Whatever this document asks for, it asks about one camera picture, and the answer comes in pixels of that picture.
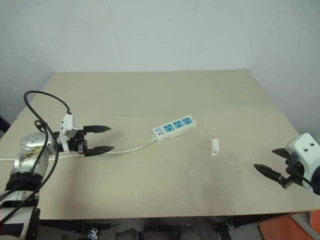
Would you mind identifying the white power strip cord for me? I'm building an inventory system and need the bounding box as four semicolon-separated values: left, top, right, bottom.
0;138;158;163

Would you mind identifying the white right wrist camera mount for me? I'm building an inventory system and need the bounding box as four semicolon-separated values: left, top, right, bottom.
285;132;320;194

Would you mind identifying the silver metal clamp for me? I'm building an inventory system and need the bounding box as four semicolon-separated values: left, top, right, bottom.
86;226;99;240

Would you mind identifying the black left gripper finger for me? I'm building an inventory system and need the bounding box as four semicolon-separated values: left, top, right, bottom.
83;124;112;135
84;145;116;158

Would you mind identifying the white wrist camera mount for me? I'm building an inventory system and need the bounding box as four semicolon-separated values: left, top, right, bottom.
285;132;320;194
59;113;81;153

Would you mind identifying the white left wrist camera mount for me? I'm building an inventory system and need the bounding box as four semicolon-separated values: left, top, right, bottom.
59;113;81;153

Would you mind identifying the black table frame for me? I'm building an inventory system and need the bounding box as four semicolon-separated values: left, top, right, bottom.
39;211;312;240

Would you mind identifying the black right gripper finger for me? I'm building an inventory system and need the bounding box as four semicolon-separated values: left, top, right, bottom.
271;147;292;159
252;163;285;185

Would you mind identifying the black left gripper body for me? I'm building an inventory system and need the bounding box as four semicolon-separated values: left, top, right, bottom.
66;127;90;157

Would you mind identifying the white plug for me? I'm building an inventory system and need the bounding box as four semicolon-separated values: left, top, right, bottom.
209;137;221;158

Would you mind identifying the white blue power strip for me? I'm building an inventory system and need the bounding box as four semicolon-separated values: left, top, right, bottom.
151;114;197;145

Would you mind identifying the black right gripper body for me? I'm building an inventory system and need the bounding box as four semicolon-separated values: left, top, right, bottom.
279;152;305;190

